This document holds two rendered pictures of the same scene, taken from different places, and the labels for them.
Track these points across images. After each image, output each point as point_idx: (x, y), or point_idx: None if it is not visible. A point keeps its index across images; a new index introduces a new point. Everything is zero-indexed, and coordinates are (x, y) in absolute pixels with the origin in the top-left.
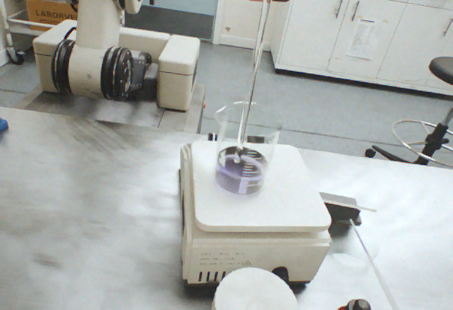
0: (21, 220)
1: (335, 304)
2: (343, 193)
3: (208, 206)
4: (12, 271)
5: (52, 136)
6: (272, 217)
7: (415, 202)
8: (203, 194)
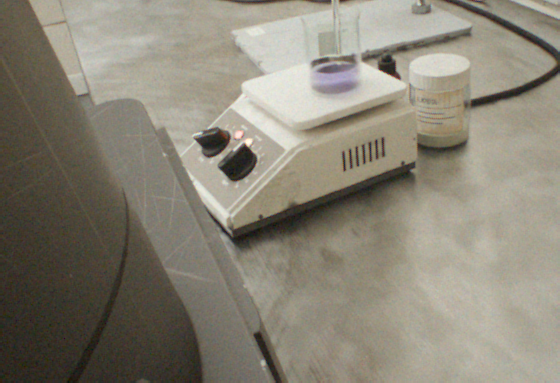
0: (466, 293)
1: None
2: None
3: (385, 88)
4: (517, 256)
5: None
6: (364, 68)
7: (179, 102)
8: (374, 93)
